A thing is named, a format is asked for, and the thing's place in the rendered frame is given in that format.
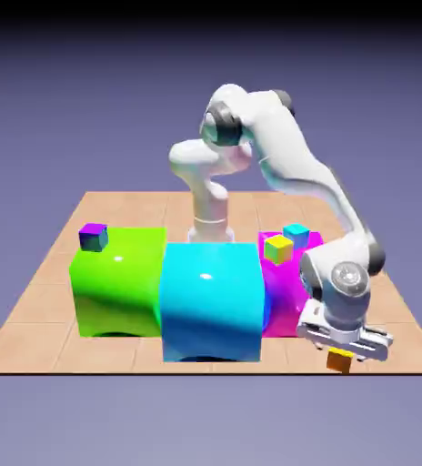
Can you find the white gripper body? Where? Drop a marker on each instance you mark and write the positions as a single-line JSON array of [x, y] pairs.
[[373, 344]]

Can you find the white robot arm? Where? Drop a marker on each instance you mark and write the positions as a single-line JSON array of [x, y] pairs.
[[283, 145]]

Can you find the small orange cube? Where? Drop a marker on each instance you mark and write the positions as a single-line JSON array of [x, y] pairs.
[[338, 361]]

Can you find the small yellow cube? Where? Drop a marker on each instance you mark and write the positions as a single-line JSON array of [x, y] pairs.
[[278, 249]]

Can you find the small cyan cube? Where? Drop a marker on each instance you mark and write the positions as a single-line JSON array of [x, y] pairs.
[[297, 233]]

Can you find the small purple cube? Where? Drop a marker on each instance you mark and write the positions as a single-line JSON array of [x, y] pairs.
[[93, 237]]

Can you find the large magenta box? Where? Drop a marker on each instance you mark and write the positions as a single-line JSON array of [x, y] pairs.
[[282, 291]]

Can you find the large cyan box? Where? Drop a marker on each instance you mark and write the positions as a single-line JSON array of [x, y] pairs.
[[211, 302]]

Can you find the large green box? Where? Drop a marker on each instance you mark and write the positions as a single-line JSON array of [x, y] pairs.
[[116, 280]]

